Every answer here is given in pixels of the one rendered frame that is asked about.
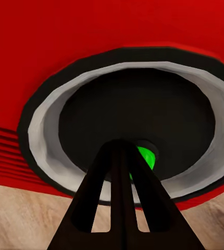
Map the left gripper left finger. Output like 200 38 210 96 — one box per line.
47 139 126 250

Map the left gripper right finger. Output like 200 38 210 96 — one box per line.
118 139 205 250

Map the radio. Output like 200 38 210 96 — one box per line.
0 0 224 211

